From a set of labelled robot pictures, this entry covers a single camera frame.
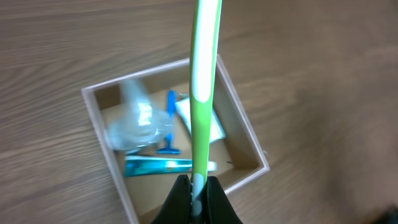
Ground clear soap pump bottle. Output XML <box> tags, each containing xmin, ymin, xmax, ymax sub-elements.
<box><xmin>106</xmin><ymin>79</ymin><xmax>170</xmax><ymax>153</ymax></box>

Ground green toothpaste tube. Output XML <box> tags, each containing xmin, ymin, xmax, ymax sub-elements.
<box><xmin>123</xmin><ymin>155</ymin><xmax>218</xmax><ymax>179</ymax></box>

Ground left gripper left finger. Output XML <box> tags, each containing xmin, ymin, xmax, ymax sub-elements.
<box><xmin>152</xmin><ymin>174</ymin><xmax>192</xmax><ymax>224</ymax></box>

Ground blue disposable razor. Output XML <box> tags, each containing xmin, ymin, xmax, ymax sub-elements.
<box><xmin>156</xmin><ymin>90</ymin><xmax>180</xmax><ymax>155</ymax></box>

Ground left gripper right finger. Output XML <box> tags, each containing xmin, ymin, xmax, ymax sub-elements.
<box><xmin>204</xmin><ymin>176</ymin><xmax>243</xmax><ymax>224</ymax></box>

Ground white cardboard box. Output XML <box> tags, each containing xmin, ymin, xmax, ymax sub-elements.
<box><xmin>81</xmin><ymin>57</ymin><xmax>269</xmax><ymax>223</ymax></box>

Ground green white toothbrush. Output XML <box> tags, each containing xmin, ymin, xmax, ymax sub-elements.
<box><xmin>190</xmin><ymin>0</ymin><xmax>222</xmax><ymax>219</ymax></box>

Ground green white soap packet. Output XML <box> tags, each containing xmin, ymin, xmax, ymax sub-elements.
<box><xmin>175</xmin><ymin>98</ymin><xmax>226</xmax><ymax>144</ymax></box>

